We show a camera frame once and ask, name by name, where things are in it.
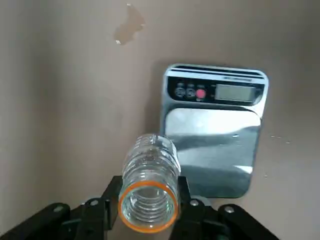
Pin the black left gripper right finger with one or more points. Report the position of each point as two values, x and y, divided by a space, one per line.
200 220

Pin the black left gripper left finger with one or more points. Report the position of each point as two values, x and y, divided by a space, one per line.
95 215

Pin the silver electronic balance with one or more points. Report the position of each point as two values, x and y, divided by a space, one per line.
215 140

